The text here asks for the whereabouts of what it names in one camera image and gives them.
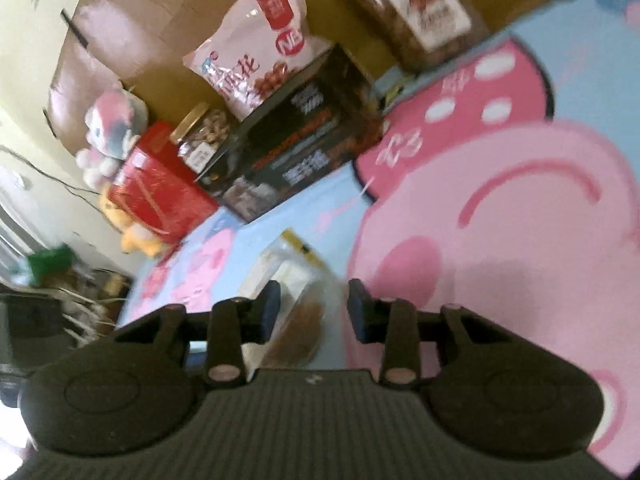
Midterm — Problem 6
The clear seed snack packet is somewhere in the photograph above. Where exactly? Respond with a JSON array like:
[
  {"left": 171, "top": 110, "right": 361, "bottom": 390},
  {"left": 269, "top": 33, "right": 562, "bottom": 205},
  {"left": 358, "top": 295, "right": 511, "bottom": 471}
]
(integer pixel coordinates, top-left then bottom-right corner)
[{"left": 239, "top": 229, "right": 342, "bottom": 374}]

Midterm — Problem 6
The yellow plush toy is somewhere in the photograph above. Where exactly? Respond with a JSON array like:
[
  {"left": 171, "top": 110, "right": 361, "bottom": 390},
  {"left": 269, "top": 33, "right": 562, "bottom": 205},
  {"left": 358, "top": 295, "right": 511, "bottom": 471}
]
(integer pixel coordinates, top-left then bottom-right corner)
[{"left": 99, "top": 183, "right": 165, "bottom": 259}]

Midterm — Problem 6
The red gift box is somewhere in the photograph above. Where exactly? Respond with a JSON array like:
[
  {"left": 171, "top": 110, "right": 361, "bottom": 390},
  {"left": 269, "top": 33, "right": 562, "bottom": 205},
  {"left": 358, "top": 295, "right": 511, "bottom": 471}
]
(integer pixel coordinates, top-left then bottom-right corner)
[{"left": 107, "top": 120, "right": 218, "bottom": 244}]

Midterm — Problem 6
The pink blue cartoon blanket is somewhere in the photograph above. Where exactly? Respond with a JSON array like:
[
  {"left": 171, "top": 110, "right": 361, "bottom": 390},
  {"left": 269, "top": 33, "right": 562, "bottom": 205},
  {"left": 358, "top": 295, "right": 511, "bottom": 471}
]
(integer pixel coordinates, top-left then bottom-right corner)
[{"left": 119, "top": 0, "right": 639, "bottom": 475}]

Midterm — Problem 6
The cashew jar gold lid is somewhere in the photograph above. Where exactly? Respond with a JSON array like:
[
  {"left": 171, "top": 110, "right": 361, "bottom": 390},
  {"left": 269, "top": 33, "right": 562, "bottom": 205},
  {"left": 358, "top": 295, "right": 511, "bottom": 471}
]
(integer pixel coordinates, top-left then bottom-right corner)
[{"left": 169, "top": 103, "right": 236, "bottom": 174}]

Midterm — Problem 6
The black boxed snack package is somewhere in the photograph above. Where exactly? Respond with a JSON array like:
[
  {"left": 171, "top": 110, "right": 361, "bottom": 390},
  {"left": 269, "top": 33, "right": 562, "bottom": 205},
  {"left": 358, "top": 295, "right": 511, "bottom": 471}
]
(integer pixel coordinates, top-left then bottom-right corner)
[{"left": 196, "top": 44, "right": 383, "bottom": 223}]

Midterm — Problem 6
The pink white plush toy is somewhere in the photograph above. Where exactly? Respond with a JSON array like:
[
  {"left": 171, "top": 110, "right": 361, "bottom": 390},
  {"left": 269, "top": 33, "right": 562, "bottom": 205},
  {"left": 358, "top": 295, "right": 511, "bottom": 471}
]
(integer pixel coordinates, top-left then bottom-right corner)
[{"left": 75, "top": 86, "right": 149, "bottom": 193}]

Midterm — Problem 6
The pink twist snack bag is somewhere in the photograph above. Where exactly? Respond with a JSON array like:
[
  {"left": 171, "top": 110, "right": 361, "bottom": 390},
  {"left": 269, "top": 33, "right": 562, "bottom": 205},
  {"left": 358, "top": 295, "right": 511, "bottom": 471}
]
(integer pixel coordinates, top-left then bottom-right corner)
[{"left": 183, "top": 0, "right": 331, "bottom": 120}]

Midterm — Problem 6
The brown cardboard backdrop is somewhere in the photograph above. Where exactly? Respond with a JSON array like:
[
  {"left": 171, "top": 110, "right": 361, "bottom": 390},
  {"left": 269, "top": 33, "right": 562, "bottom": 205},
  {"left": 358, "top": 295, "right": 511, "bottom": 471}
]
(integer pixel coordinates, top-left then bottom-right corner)
[{"left": 44, "top": 0, "right": 402, "bottom": 156}]

